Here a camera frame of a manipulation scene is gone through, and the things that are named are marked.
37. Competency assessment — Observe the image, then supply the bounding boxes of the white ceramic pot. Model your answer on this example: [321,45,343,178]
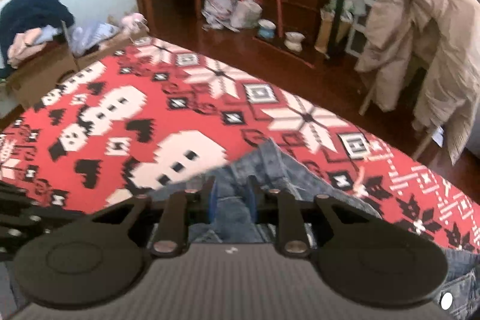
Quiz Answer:
[284,32,305,53]

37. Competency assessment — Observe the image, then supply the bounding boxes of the red patterned blanket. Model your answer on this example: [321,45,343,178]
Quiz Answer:
[1,37,479,252]

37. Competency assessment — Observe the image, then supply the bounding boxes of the cardboard box with clothes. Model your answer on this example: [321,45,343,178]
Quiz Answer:
[7,26,148,109]

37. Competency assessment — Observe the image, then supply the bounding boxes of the dark navy garment pile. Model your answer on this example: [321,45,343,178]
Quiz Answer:
[1,0,75,79]

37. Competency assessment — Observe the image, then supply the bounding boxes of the blue denim jeans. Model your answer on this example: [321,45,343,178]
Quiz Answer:
[1,142,479,319]

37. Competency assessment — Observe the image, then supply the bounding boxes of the dark wooden drawer cabinet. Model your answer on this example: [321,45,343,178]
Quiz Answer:
[259,0,329,45]

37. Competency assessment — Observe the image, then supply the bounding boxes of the light blue ceramic pot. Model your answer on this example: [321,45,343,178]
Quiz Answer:
[257,19,277,40]

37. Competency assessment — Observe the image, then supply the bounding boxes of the white plastic bag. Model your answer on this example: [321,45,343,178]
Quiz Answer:
[202,0,262,32]

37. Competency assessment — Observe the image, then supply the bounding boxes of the wooden chair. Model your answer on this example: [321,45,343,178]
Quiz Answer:
[357,52,442,162]

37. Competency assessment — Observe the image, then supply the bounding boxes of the beige jacket on chair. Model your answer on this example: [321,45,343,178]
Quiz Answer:
[355,0,479,164]

